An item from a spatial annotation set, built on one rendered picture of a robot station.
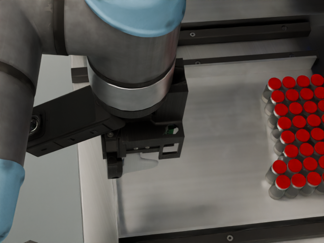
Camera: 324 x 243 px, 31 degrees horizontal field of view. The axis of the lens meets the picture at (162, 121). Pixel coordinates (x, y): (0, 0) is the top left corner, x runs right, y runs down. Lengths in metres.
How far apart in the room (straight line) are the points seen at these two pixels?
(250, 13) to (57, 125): 0.54
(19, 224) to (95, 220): 0.95
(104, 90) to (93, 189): 0.38
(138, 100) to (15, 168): 0.15
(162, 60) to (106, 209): 0.43
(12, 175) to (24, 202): 1.43
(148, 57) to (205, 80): 0.51
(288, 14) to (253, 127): 0.21
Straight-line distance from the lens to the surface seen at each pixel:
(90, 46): 0.43
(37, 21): 0.42
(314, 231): 0.86
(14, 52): 0.40
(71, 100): 0.58
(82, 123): 0.56
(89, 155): 0.87
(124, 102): 0.49
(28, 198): 1.80
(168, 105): 0.55
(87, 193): 0.85
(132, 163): 0.65
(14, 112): 0.38
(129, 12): 0.39
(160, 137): 0.57
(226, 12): 1.02
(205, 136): 0.89
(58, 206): 1.78
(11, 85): 0.39
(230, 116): 0.91
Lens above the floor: 1.68
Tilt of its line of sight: 63 degrees down
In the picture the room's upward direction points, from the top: 8 degrees clockwise
